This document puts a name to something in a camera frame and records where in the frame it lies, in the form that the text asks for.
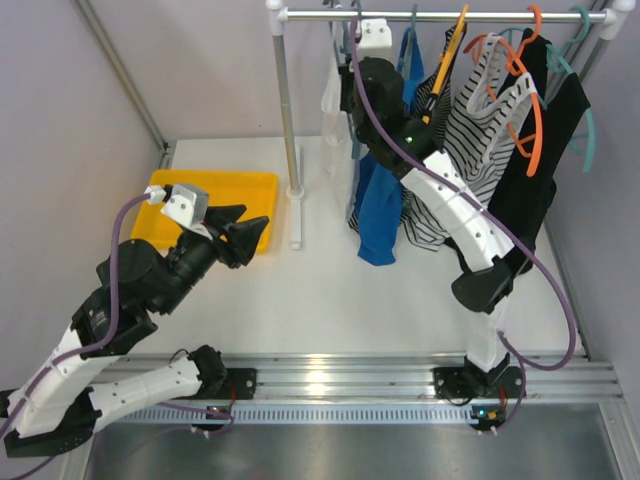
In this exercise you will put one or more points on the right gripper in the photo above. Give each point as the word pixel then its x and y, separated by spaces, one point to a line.
pixel 346 72

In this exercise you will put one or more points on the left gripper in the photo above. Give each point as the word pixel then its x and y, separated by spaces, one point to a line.
pixel 220 240

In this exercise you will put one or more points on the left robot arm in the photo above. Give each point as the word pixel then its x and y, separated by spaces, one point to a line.
pixel 62 407

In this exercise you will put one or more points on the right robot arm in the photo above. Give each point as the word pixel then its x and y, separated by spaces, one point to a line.
pixel 485 249

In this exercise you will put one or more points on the grey-blue hanger with blue top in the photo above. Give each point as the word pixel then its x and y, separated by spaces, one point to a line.
pixel 406 53

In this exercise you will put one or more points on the yellow hanger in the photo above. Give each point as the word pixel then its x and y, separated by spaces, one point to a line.
pixel 446 65

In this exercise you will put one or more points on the white striped tank top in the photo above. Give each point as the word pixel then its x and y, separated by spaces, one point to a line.
pixel 517 206

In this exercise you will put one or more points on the dark striped tank top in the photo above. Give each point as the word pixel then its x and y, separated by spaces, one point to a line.
pixel 414 113

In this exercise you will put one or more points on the blue tank top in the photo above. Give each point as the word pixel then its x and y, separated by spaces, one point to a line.
pixel 379 198

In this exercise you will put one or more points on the orange hanger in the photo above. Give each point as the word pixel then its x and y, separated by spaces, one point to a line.
pixel 497 111

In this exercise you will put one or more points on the black tank top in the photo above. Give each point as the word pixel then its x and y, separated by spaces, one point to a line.
pixel 491 127

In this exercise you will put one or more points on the teal hanger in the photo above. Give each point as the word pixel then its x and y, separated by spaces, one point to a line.
pixel 585 120

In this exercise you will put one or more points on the yellow plastic tray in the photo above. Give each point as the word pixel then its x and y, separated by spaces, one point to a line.
pixel 257 191

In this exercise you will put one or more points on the clothes rack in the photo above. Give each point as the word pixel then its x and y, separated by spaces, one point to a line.
pixel 611 18

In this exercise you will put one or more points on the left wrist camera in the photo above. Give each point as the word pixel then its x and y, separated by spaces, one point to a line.
pixel 185 204

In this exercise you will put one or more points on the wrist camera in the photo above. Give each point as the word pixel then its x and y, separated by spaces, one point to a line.
pixel 185 204
pixel 375 39

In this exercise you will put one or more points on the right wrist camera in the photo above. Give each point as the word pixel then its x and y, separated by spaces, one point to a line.
pixel 375 39

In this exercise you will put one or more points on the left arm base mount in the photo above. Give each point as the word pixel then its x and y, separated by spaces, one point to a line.
pixel 240 384

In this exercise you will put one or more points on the slotted cable duct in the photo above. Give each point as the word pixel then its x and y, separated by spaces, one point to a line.
pixel 339 414

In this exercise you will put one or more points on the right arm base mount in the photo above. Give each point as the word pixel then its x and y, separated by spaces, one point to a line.
pixel 458 383

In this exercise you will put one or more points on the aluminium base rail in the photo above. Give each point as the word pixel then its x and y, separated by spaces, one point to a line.
pixel 408 378

